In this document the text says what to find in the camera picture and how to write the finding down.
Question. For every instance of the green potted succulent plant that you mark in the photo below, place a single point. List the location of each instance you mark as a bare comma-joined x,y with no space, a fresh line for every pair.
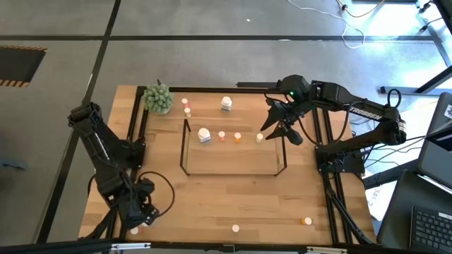
158,98

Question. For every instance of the orange pill bottle white cap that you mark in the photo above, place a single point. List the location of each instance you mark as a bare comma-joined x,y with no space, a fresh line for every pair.
308,221
237,135

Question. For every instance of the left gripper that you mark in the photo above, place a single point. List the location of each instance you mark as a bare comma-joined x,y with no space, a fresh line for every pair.
133,211

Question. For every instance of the yellow pill bottle white cap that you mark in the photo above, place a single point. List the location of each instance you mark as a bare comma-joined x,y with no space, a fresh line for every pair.
259,135
187,110

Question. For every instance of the silver aluminium bracket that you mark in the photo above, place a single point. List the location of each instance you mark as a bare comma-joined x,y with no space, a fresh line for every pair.
326,250
130,246

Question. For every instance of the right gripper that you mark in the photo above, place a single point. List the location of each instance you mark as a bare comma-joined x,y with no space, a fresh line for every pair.
289,114

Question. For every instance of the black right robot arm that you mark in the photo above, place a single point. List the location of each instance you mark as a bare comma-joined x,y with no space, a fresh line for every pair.
367,113

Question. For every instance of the black flat mount bar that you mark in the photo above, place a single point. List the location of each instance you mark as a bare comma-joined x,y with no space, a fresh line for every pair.
257,85

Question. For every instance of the black desk foot bar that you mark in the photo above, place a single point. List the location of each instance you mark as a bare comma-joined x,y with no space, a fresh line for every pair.
416,90

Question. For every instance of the white printed paper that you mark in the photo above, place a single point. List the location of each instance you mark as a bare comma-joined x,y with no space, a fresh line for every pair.
378,204

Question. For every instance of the black yellow-striped floor mat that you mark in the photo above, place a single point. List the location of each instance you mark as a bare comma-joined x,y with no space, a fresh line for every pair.
17,65

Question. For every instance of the small white cap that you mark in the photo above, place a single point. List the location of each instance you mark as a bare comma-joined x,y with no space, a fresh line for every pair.
235,228

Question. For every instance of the black desk crossbar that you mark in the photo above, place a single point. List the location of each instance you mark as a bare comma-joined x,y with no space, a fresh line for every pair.
388,175

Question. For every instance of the black desk leg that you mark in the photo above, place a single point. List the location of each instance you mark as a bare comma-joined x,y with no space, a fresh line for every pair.
445,10

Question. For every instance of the dark closed laptop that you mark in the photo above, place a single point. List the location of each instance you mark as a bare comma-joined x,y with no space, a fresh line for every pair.
436,155

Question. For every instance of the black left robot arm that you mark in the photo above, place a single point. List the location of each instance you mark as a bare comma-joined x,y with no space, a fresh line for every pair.
102,148

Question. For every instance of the black table-level camera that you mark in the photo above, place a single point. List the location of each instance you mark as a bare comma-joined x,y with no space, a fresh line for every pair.
229,248

